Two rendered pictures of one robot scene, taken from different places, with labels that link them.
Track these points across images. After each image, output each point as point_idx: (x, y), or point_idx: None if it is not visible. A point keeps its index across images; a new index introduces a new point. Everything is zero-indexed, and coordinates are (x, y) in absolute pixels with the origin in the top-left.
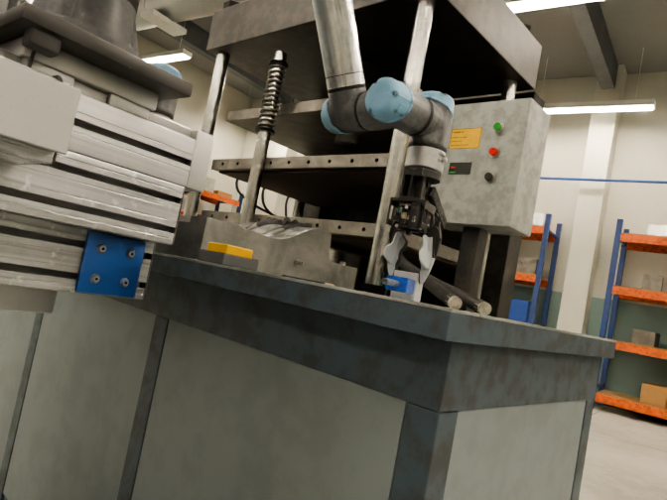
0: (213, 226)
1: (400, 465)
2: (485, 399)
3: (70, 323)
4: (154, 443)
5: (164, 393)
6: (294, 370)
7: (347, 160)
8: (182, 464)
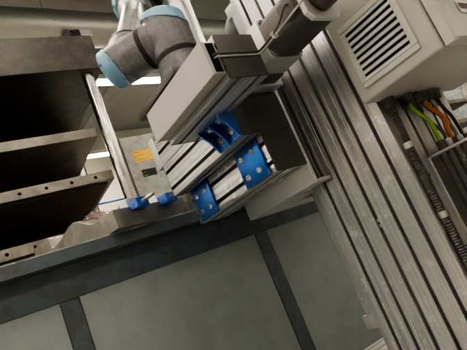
0: None
1: None
2: None
3: (156, 305)
4: (304, 293)
5: (291, 266)
6: None
7: (67, 182)
8: (325, 284)
